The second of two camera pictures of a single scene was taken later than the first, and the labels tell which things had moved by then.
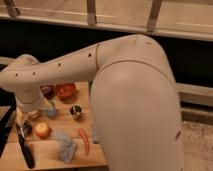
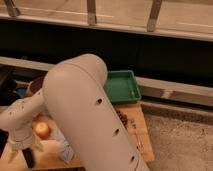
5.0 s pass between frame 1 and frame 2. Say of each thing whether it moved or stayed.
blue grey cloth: stayed
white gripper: moved
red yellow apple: stayed
